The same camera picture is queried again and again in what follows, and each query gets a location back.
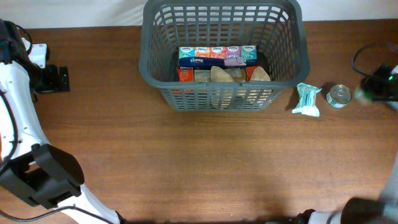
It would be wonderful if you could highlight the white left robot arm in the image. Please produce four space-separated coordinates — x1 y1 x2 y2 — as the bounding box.
1 20 126 223

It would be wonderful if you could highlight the beige paper bag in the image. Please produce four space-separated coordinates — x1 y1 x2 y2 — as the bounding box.
210 65 272 108

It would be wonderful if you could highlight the green lidded glass jar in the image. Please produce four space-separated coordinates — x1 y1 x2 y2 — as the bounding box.
354 85 373 106

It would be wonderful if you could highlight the orange pasta package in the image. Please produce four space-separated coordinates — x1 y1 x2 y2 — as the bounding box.
177 65 271 83

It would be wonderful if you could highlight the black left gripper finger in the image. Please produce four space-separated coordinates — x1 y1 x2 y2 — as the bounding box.
59 67 70 92
45 64 59 92

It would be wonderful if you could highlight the grey plastic laundry basket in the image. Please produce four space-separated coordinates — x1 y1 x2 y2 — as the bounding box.
139 0 310 111

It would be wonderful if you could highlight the tissue multipack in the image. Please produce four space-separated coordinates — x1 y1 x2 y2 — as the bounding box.
178 45 258 70

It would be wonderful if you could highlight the silver tin can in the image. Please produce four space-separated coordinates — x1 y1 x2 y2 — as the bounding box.
326 85 352 108

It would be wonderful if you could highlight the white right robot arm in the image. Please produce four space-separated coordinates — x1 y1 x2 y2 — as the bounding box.
57 44 397 222

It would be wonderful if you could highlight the light green packet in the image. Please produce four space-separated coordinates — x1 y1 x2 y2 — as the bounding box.
292 83 321 117

